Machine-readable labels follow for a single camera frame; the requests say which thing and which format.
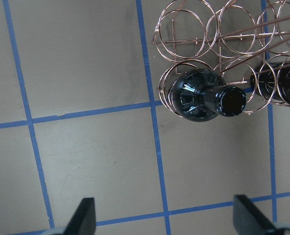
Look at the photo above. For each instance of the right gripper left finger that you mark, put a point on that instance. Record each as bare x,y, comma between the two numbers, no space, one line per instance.
83,222

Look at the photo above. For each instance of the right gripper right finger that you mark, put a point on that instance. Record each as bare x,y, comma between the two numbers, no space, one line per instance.
248,219

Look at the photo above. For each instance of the black bottle in basket left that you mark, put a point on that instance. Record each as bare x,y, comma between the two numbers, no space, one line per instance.
200,95

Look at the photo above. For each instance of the black bottle in basket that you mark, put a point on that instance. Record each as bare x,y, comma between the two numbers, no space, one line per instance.
272,83
200,95

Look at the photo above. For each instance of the black bottle in basket right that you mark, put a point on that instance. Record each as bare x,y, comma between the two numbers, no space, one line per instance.
272,83

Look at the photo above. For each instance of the copper wire wine basket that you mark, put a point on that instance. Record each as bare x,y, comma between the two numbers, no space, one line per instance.
230,37

